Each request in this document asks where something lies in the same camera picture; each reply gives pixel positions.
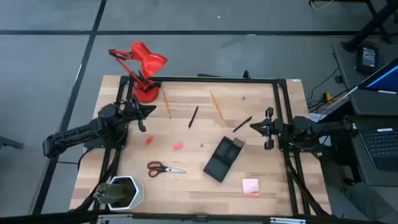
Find person's leg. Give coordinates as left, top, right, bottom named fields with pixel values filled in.
left=341, top=182, right=398, bottom=224

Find monitor with blue screen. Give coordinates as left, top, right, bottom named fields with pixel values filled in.
left=357, top=57, right=398, bottom=94

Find dark laptop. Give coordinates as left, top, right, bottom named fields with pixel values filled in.
left=351, top=115, right=398, bottom=172

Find white hexagonal plant pot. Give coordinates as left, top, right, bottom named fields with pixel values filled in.
left=107, top=175, right=145, bottom=212

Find dark furniture leg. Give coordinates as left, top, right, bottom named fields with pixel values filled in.
left=0, top=135, right=25, bottom=150

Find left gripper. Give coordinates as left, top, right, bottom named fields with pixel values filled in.
left=123, top=93, right=157, bottom=133

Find red desk lamp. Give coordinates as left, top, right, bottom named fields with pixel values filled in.
left=108, top=40, right=169, bottom=104

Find black stand legs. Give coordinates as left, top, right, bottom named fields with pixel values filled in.
left=340, top=0, right=398, bottom=53

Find black aluminium table frame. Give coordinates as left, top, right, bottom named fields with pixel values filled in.
left=0, top=70, right=398, bottom=224

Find laptop computer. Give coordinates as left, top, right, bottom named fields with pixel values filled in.
left=331, top=42, right=398, bottom=187

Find yellow pencil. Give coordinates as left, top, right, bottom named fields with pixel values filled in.
left=209, top=90, right=224, bottom=121
left=162, top=89, right=172, bottom=119

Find green cactus plant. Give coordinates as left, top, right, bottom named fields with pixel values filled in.
left=93, top=182, right=129, bottom=205

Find pink sticky note pad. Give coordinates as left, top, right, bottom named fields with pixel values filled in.
left=242, top=178, right=260, bottom=197

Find black handheld screen device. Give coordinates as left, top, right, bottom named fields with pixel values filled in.
left=355, top=40, right=382, bottom=75

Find black floor cables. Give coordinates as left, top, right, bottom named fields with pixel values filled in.
left=306, top=67, right=358, bottom=113

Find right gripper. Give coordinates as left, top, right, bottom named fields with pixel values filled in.
left=249, top=107, right=285, bottom=151

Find black mesh desk organizer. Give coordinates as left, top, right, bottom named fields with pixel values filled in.
left=203, top=136, right=246, bottom=184

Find yellow floor cable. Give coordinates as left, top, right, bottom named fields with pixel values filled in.
left=308, top=0, right=335, bottom=12

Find black pen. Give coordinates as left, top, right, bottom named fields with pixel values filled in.
left=232, top=116, right=253, bottom=133
left=188, top=105, right=200, bottom=129

